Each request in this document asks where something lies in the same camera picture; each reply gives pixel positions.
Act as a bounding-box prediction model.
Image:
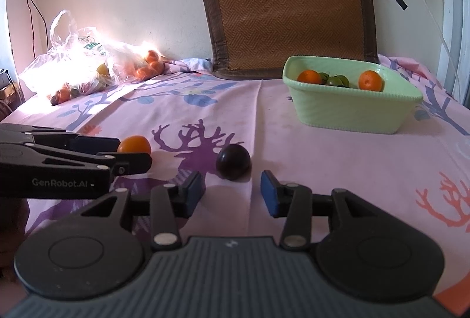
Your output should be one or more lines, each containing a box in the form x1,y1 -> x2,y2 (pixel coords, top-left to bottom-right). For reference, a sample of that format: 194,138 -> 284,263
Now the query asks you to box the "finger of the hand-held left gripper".
0,144 -> 153,178
0,123 -> 121,156

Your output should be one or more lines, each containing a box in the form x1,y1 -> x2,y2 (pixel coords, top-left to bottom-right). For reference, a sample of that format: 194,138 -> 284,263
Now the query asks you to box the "dark purple plum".
216,144 -> 252,181

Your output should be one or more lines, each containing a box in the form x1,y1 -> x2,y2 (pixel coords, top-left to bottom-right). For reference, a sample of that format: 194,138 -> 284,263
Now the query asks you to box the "clear plastic bag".
18,10 -> 166,106

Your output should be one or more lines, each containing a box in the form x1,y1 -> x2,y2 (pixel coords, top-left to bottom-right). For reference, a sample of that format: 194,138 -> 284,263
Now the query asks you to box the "brown woven seat mat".
196,0 -> 379,81

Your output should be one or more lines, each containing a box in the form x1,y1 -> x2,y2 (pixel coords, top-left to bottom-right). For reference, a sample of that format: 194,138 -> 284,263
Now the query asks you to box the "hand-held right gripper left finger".
61,171 -> 202,250

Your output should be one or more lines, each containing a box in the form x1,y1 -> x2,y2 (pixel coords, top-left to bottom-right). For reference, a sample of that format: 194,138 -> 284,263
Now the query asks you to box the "light green plastic basket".
283,56 -> 424,135

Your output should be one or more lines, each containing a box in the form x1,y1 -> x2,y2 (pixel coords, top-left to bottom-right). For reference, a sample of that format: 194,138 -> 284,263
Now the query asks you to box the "white power cable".
387,0 -> 462,102

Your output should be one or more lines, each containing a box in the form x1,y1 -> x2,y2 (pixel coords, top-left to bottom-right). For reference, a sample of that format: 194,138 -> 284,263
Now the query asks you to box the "white window frame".
436,0 -> 470,106

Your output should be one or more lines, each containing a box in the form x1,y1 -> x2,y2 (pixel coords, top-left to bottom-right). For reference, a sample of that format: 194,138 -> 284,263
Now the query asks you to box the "pink printed bedsheet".
0,55 -> 470,308

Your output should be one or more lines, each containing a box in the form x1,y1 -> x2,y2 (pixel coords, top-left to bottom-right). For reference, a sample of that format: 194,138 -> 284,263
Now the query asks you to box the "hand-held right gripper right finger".
261,170 -> 404,250

